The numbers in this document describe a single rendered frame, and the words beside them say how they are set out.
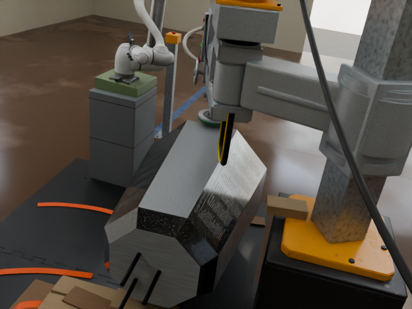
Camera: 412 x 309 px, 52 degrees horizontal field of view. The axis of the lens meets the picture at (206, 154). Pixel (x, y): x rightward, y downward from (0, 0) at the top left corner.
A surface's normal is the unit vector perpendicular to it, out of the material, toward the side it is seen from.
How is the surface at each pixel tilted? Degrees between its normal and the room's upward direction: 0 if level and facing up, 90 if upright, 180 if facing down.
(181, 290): 90
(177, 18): 90
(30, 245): 0
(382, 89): 90
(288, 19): 90
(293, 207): 0
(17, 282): 0
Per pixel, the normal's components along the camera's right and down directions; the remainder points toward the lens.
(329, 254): 0.11, -0.88
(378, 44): -0.96, 0.04
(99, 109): -0.31, 0.41
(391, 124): -0.04, 0.47
